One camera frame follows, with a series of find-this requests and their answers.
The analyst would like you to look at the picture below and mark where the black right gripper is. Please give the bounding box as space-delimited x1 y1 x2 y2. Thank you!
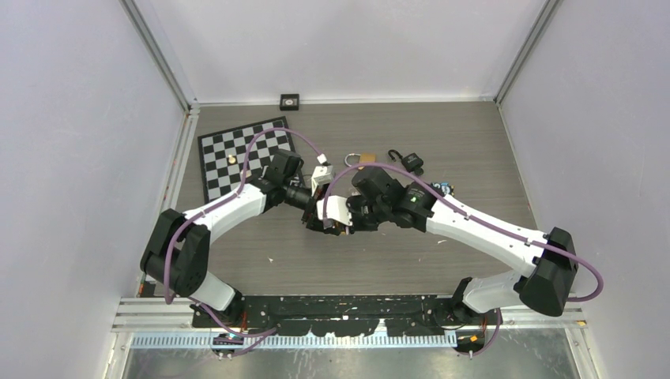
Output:
338 197 390 234

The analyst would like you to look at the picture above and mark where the brass padlock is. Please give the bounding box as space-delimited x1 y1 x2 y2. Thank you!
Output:
344 152 377 167

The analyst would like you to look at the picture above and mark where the black Kaijing padlock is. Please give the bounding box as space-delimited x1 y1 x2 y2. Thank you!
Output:
387 149 424 174

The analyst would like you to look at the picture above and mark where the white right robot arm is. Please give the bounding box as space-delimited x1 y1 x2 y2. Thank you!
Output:
348 167 578 324

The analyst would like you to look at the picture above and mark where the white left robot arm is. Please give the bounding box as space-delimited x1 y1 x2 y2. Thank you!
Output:
140 149 311 327

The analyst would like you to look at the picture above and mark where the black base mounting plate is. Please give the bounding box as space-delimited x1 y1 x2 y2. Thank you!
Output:
191 295 502 337

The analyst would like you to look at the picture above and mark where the black white chessboard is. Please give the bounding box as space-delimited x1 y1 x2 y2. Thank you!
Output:
198 117 295 203

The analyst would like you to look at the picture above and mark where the small black square box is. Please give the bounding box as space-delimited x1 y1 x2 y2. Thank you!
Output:
279 94 300 111

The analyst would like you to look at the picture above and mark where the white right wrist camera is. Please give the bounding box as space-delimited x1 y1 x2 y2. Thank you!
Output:
316 195 353 228

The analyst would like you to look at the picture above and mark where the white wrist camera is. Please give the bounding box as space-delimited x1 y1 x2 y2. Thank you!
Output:
316 195 353 228
311 153 334 198

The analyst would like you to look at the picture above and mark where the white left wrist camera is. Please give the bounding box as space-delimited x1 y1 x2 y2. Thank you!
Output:
311 153 334 198

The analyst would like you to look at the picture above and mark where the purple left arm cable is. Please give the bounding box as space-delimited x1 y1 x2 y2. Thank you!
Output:
162 126 328 358

